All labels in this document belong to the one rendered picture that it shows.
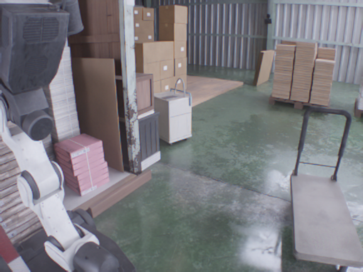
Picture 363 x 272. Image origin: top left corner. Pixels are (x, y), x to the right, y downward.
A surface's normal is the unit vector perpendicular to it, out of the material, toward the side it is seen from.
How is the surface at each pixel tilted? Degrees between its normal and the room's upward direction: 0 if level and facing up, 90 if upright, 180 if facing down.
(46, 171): 55
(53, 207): 68
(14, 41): 110
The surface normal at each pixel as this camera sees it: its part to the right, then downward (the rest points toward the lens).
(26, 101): 0.77, -0.20
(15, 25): 0.79, 0.51
